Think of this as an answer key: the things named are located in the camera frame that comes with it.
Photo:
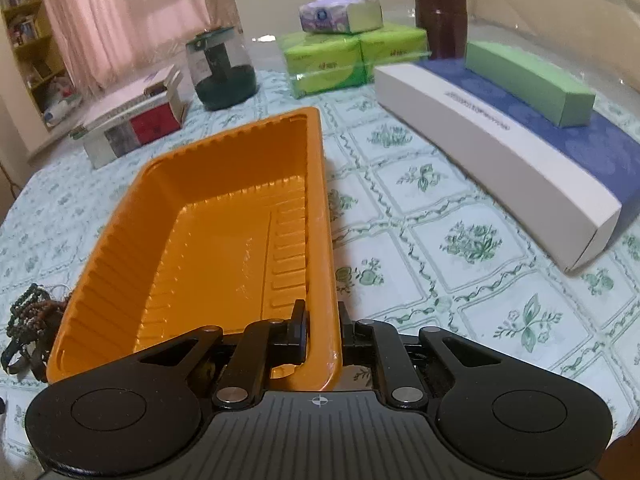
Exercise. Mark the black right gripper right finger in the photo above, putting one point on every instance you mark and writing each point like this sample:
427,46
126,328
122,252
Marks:
390,356

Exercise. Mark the pink curtain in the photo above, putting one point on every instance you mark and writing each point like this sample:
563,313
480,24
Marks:
103,42

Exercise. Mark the yellow bookshelf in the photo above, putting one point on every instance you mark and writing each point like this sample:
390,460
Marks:
39,60

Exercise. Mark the clear jar dark green base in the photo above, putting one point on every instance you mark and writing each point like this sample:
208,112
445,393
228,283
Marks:
220,68

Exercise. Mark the white red book box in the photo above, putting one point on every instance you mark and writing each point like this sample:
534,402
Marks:
142,124

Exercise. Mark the long light green box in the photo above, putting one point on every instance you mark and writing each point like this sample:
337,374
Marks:
552,92

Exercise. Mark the green tissue pack right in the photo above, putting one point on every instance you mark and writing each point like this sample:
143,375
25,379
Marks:
390,44

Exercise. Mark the green tissue pack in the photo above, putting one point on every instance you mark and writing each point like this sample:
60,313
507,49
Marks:
390,44
317,63

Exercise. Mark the green tissue pack left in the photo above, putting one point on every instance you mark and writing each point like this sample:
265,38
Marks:
317,63

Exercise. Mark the long white blue box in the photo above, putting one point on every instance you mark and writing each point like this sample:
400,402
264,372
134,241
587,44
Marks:
574,190

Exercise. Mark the dark brown cylindrical canister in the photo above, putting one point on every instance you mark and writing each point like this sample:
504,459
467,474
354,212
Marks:
446,25

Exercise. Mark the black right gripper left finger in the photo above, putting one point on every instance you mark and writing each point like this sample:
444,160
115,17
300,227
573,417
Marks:
263,345

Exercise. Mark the purple white tissue pack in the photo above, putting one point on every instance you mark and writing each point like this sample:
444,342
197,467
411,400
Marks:
348,17

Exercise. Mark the stack of books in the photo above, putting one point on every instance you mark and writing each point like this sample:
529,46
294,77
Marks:
128,96

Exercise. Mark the floral green white tablecloth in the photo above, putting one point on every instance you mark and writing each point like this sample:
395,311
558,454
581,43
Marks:
415,241

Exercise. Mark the orange plastic tray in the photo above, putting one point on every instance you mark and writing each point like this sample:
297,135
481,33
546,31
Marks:
226,231

